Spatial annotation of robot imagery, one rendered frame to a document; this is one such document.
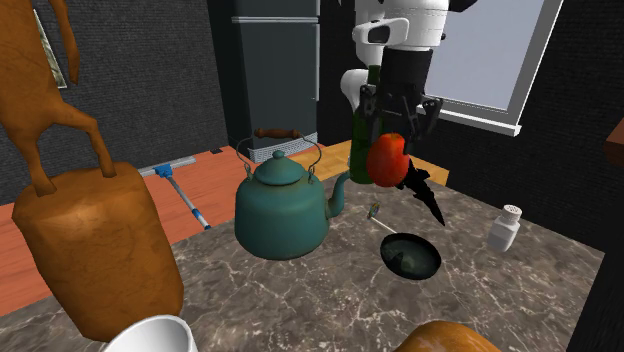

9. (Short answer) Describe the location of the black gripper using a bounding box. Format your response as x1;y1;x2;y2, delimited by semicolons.
359;47;444;156

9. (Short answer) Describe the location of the red orange apple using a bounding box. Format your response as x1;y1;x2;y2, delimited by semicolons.
365;132;411;189

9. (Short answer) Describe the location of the dark green glass bottle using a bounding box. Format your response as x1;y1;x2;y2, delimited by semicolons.
348;64;392;185

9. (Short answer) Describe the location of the colourful lollipop with white stick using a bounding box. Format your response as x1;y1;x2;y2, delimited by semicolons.
366;202;398;235

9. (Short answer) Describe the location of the dark grey refrigerator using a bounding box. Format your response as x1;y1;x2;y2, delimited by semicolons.
229;0;321;164

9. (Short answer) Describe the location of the black bowl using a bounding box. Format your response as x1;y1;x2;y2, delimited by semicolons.
379;232;443;282

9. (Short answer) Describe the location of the white salt shaker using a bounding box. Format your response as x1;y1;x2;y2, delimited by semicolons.
486;204;524;254

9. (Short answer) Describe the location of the brown wooden furniture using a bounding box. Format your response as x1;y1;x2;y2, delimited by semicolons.
602;117;624;170

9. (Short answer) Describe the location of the blue and grey floor squeegee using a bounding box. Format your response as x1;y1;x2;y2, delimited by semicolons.
137;155;213;231

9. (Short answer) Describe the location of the brown round object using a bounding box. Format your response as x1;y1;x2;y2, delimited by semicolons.
393;320;504;352

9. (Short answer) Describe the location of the brown animal figure on base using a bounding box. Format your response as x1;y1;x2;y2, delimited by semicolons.
0;0;186;343

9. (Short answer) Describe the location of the white cup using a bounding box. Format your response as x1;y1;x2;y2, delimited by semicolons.
101;314;200;352

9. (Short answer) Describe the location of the window with white frame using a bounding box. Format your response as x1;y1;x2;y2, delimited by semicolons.
419;0;567;138

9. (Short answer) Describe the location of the teal kettle with wooden handle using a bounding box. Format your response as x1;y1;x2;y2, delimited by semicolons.
233;127;352;262

